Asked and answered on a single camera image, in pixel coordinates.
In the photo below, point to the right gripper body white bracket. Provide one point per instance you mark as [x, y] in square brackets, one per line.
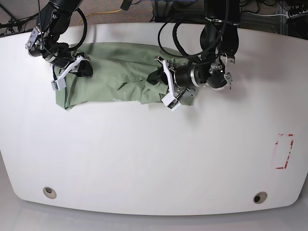
[70, 68]

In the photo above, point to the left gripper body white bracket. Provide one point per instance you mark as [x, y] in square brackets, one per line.
[180, 87]

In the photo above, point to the green T-shirt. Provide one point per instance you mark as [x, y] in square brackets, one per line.
[120, 71]

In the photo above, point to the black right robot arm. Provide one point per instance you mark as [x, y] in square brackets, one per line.
[53, 20]

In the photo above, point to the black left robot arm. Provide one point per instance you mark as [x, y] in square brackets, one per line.
[219, 42]

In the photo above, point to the red tape rectangle marking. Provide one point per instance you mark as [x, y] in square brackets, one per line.
[282, 150]

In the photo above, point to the white power strip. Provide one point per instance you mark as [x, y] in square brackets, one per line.
[298, 10]

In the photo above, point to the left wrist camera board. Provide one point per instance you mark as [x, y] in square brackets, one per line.
[174, 105]

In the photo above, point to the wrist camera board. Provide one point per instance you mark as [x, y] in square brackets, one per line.
[174, 105]
[54, 85]

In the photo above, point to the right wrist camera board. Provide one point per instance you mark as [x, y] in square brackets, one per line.
[54, 85]

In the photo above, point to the left table cable grommet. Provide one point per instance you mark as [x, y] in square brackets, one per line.
[49, 192]

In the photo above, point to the table cable grommet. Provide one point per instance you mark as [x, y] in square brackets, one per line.
[260, 197]
[49, 192]

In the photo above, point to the right table cable grommet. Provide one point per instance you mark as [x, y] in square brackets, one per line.
[260, 197]

